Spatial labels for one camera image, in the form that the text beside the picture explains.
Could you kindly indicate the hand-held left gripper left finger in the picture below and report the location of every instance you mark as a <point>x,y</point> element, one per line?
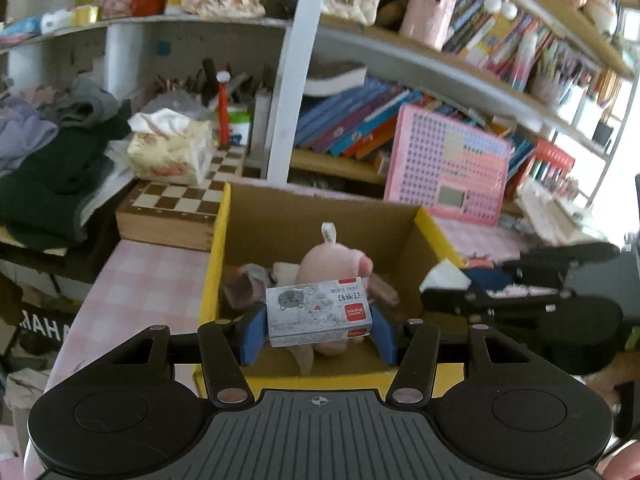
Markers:
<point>252,335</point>

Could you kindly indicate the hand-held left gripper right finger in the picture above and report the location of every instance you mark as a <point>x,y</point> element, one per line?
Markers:
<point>382,335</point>

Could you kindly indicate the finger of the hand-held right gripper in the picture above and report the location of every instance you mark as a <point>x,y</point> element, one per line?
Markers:
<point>550,260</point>
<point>500,302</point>

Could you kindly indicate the small white packet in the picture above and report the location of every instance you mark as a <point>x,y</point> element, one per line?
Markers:
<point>440,275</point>

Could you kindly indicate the grey red staples box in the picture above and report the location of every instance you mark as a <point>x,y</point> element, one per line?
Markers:
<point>320,310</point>

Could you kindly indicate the pink plush pig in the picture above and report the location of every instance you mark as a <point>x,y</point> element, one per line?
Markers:
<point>330,265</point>

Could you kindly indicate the yellow cardboard box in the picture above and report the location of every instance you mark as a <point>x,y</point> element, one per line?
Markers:
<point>310,215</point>

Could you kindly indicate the grey fabric item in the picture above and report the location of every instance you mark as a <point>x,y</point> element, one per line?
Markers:
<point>245,287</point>

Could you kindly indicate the stack of papers and books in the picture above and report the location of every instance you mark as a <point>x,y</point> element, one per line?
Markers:
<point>550,210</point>

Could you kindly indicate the pink checked printed tablecloth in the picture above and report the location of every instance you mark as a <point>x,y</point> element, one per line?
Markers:
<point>145,280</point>

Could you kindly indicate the wooden chess box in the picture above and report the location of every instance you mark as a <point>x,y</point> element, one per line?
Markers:
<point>175,200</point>

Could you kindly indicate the white pen holder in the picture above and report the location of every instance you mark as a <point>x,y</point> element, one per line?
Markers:
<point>572,102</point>

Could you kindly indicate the floral tissue pack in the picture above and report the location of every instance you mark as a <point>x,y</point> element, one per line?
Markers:
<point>170,152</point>

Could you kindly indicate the row of colourful books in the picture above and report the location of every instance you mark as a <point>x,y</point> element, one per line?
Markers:
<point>345,125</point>

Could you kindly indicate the row of shelf books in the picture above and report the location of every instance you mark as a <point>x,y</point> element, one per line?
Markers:
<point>480,35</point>

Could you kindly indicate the white bookshelf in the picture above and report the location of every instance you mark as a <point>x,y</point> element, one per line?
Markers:
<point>287,85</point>

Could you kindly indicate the pile of clothes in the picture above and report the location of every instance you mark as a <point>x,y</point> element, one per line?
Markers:
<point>50,175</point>

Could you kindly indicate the white thick book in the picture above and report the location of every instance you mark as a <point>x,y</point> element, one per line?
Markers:
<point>335,80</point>

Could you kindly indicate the pink cardboard box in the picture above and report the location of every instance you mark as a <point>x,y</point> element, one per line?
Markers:
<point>427,10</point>

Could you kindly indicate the gold ribbon roll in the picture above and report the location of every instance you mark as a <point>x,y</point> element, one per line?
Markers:
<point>86,14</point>

